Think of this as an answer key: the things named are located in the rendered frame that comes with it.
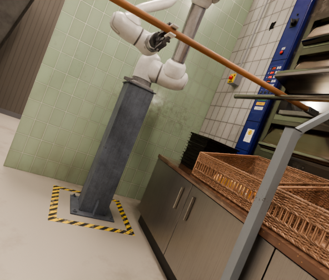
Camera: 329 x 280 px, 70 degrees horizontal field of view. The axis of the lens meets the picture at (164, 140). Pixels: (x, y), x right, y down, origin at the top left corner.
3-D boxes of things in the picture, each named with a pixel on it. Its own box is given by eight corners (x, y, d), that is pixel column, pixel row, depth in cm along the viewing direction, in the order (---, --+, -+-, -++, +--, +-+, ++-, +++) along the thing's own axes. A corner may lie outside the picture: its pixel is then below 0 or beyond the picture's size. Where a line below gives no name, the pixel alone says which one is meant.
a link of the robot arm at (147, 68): (133, 78, 186) (143, 51, 185) (154, 86, 187) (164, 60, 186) (130, 73, 170) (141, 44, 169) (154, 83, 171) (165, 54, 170)
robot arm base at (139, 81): (120, 80, 182) (123, 73, 182) (146, 91, 191) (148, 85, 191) (125, 79, 165) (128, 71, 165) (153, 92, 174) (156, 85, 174)
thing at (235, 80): (232, 86, 230) (235, 76, 230) (238, 86, 221) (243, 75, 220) (226, 83, 227) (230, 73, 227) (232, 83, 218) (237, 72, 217)
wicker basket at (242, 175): (243, 191, 170) (258, 155, 169) (319, 234, 119) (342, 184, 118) (189, 173, 150) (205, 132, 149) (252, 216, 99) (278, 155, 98)
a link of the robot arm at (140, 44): (156, 58, 128) (135, 43, 123) (148, 61, 142) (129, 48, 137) (166, 40, 128) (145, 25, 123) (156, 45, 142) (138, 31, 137)
